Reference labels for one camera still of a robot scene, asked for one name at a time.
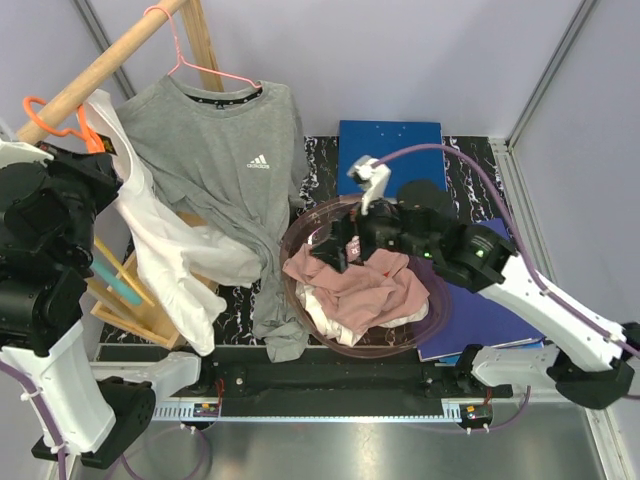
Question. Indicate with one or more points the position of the clear pink plastic basin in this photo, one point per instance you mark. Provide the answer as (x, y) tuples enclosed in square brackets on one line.
[(313, 227)]

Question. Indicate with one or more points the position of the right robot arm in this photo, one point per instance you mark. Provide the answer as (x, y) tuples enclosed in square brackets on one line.
[(587, 358)]

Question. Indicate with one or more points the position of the wooden box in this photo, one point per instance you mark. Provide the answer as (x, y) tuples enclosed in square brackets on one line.
[(150, 323)]

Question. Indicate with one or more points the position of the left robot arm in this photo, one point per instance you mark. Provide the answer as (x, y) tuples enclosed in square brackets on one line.
[(42, 348)]

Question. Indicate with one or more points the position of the teal plastic hanger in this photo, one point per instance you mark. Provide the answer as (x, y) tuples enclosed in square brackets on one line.
[(116, 284)]

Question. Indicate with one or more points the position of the blue folder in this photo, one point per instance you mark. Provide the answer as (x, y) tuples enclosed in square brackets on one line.
[(380, 138)]

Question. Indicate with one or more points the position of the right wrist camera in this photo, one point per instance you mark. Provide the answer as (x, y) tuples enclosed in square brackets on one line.
[(372, 176)]

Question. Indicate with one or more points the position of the yellow plastic hanger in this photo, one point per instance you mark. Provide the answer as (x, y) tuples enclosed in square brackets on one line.
[(133, 284)]

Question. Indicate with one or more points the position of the purple folder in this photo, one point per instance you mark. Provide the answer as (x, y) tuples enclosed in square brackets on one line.
[(458, 318)]

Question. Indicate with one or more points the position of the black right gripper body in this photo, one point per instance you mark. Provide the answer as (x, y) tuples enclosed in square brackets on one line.
[(377, 229)]

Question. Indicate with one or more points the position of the pink wire hanger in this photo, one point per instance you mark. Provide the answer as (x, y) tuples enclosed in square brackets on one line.
[(199, 39)]

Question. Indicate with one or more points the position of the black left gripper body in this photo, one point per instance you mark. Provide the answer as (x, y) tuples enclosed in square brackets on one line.
[(89, 188)]

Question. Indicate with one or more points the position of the wooden clothes rail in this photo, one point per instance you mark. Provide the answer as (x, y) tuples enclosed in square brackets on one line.
[(75, 93)]

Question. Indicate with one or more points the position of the grey adidas t shirt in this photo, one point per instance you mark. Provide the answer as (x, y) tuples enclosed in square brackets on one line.
[(237, 160)]

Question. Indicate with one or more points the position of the white t shirt red print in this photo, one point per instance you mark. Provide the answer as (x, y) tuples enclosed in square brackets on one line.
[(325, 320)]

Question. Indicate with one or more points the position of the white t shirt blue graphic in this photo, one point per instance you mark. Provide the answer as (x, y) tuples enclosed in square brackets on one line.
[(170, 253)]

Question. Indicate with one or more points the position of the wooden rack frame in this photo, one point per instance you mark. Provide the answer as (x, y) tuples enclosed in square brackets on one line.
[(96, 29)]

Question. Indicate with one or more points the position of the pink t shirt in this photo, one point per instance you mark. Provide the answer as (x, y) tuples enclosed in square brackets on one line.
[(384, 269)]

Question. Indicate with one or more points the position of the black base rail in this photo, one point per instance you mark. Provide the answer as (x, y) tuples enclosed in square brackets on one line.
[(323, 383)]

